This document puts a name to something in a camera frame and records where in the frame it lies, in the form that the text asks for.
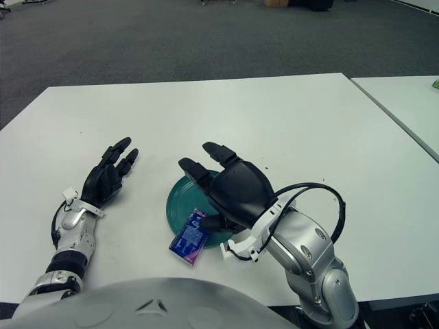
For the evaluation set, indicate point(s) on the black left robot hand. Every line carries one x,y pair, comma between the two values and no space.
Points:
101,186

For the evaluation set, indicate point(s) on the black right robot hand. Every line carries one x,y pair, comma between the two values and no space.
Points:
240,192

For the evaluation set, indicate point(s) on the blue gum pack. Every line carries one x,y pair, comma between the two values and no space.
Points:
188,238

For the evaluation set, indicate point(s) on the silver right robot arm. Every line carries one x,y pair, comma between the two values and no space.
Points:
302,253

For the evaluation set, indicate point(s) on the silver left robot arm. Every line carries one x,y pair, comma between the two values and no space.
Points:
67,246

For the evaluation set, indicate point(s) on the teal round plate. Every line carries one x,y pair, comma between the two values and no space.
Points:
180,209

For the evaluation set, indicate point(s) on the grey robot torso shell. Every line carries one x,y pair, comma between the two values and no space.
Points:
137,308

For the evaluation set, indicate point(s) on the black office chair base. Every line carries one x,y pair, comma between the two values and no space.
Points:
216,2
34,2
4,6

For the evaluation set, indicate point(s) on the brown cardboard box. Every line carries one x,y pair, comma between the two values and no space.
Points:
276,2

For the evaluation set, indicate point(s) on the black bulky furniture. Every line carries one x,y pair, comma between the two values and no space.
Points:
310,4

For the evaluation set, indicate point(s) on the small green packet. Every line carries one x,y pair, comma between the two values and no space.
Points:
436,83

